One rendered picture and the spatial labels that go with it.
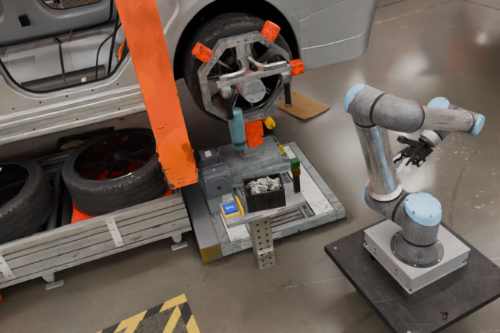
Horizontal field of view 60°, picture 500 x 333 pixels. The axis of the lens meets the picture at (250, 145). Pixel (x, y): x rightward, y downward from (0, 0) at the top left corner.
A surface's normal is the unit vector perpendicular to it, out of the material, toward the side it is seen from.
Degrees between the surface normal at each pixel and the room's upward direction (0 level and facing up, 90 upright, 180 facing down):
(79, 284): 0
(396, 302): 0
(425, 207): 5
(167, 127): 90
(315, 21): 90
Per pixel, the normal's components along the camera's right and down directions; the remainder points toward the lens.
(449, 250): -0.11, -0.82
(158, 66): 0.30, 0.51
